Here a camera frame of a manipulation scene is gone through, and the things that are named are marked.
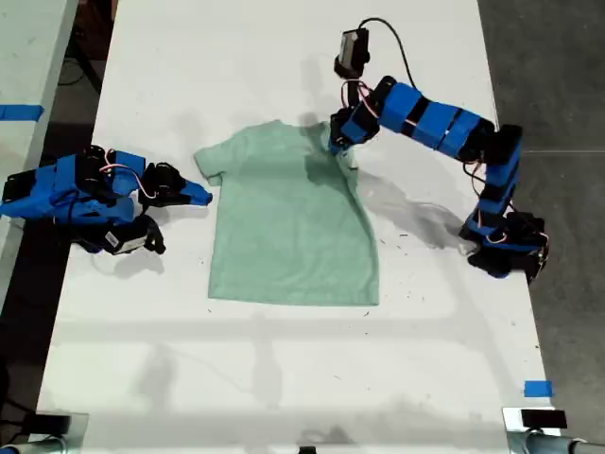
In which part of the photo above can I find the pale green T-shirt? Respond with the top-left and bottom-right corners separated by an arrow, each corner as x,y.
194,119 -> 381,307

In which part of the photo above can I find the white side table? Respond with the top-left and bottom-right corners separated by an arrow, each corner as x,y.
0,0 -> 80,289

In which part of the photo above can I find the long blue tape strip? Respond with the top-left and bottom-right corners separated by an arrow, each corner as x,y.
0,104 -> 45,123

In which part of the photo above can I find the small black box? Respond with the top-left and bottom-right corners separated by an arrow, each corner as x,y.
34,412 -> 73,434
520,409 -> 568,429

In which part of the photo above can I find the short blue tape strip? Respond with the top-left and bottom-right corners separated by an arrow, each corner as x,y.
523,379 -> 554,399

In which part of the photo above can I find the grey clamp tube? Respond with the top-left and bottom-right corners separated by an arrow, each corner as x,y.
525,432 -> 605,454

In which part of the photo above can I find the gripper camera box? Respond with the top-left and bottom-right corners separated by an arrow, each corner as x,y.
100,216 -> 167,257
333,28 -> 372,79

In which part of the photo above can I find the black camera cable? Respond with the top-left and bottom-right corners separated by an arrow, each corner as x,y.
357,17 -> 419,92

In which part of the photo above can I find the black floor cable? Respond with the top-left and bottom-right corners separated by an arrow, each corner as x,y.
57,55 -> 103,94

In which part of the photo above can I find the metal table bracket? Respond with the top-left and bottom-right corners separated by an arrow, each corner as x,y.
501,406 -> 569,454

